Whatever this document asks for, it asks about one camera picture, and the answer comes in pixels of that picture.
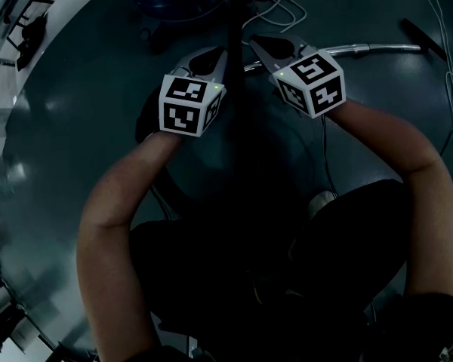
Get black equipment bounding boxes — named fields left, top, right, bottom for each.
left=0, top=307, right=26, bottom=356

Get silver vacuum cleaner wand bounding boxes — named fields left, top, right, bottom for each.
left=243, top=42, right=423, bottom=73

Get black vacuum hose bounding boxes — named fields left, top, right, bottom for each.
left=225, top=0, right=247, bottom=90

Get person's right forearm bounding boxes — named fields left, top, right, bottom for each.
left=322, top=98, right=453, bottom=305

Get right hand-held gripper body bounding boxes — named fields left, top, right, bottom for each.
left=269, top=44, right=347, bottom=120

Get person's black trousers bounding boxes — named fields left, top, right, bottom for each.
left=130, top=179, right=414, bottom=362

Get person's black shirt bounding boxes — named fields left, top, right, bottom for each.
left=377, top=294, right=453, bottom=362

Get black device on stand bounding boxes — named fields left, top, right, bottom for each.
left=16, top=14, right=49, bottom=72

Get person's left forearm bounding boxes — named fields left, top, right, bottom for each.
left=76, top=129, right=186, bottom=360

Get black floor nozzle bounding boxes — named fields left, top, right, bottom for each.
left=399, top=17, right=448, bottom=62

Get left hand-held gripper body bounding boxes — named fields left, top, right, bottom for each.
left=135, top=65, right=227, bottom=143

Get person's pale shoe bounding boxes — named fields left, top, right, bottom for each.
left=308, top=189, right=337, bottom=218

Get thin white cable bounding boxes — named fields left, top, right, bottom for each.
left=413, top=0, right=453, bottom=139

